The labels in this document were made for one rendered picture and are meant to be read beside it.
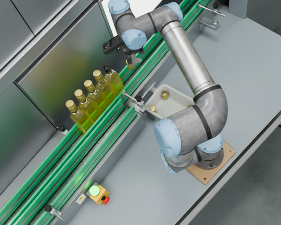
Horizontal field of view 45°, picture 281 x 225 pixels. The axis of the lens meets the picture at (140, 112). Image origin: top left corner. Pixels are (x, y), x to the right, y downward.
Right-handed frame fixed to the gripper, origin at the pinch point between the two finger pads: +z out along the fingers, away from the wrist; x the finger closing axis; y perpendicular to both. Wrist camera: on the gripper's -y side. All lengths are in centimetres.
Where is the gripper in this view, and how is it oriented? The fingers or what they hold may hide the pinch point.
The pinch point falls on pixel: (130, 61)
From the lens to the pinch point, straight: 149.3
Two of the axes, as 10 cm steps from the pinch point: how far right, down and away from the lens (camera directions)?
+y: 9.8, -1.7, -0.8
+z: 1.5, 4.4, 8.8
